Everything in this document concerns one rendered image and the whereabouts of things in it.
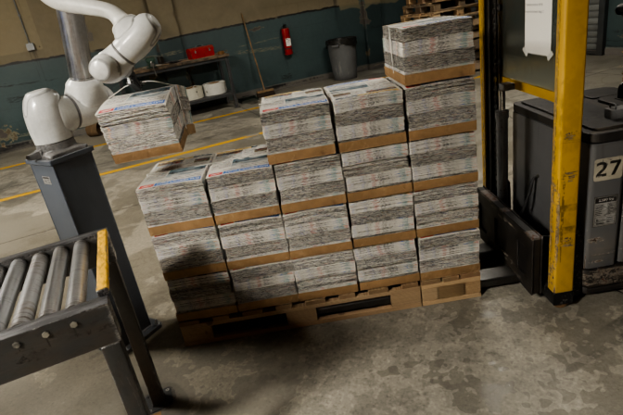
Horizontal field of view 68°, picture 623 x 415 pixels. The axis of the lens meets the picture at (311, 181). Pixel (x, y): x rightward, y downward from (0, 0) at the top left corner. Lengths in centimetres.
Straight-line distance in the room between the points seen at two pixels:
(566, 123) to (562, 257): 59
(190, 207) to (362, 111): 83
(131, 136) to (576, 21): 172
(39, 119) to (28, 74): 640
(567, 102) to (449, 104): 43
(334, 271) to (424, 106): 84
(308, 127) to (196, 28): 686
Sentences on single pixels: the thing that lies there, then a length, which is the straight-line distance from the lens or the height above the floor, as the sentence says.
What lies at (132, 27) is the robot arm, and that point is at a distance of 175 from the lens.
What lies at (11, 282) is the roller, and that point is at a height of 80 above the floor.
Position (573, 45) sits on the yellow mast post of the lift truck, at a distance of 194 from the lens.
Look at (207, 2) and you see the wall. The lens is 870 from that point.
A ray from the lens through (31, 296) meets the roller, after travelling 153.
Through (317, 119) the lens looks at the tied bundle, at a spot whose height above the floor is 99.
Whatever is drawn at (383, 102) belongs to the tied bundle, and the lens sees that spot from 190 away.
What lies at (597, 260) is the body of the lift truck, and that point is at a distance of 239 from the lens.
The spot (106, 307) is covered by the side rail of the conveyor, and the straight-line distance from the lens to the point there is 133.
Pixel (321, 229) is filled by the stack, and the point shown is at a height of 50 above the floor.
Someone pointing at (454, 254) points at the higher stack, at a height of 26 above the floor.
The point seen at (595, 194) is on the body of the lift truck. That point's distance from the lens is 222.
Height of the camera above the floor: 143
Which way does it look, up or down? 21 degrees down
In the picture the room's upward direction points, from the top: 10 degrees counter-clockwise
